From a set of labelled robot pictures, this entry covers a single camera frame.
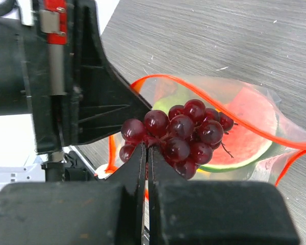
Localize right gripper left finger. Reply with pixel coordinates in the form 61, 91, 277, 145
0, 144, 146, 244

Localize green bumpy fruit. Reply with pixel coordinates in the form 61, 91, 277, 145
152, 90, 191, 114

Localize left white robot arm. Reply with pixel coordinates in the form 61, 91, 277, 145
0, 1, 150, 188

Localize clear orange zip bag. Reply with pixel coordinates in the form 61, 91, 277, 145
107, 74, 306, 187

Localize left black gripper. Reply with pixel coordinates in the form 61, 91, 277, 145
0, 1, 150, 181

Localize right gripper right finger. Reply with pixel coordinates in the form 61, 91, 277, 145
147, 148, 300, 244

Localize red watermelon slice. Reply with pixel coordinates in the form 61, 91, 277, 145
200, 88, 278, 172

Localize dark red grapes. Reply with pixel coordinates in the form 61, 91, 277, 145
119, 99, 235, 180

